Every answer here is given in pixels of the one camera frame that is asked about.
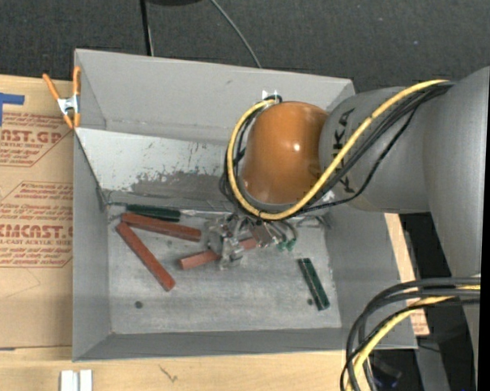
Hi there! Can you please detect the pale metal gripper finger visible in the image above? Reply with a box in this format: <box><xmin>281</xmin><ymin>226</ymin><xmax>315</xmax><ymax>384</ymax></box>
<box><xmin>207</xmin><ymin>220</ymin><xmax>245</xmax><ymax>251</ymax></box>
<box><xmin>219</xmin><ymin>238</ymin><xmax>246</xmax><ymax>270</ymax></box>

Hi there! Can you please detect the red-brown flat block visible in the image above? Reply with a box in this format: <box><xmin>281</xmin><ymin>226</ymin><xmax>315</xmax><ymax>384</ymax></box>
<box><xmin>120</xmin><ymin>212</ymin><xmax>203</xmax><ymax>243</ymax></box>
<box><xmin>178</xmin><ymin>235</ymin><xmax>258</xmax><ymax>274</ymax></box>
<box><xmin>111</xmin><ymin>220</ymin><xmax>179</xmax><ymax>293</ymax></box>

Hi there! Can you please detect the grey metal bin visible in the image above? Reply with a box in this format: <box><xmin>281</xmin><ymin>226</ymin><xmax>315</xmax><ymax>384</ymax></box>
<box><xmin>60</xmin><ymin>48</ymin><xmax>431</xmax><ymax>377</ymax></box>

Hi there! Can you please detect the dark green flat block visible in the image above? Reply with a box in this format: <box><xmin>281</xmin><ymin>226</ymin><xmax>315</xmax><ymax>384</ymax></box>
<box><xmin>295</xmin><ymin>257</ymin><xmax>333</xmax><ymax>312</ymax></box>
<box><xmin>125</xmin><ymin>203</ymin><xmax>182</xmax><ymax>223</ymax></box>

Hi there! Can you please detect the brown cardboard board red print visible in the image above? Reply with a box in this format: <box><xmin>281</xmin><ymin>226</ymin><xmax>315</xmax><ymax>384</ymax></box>
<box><xmin>0</xmin><ymin>73</ymin><xmax>86</xmax><ymax>356</ymax></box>

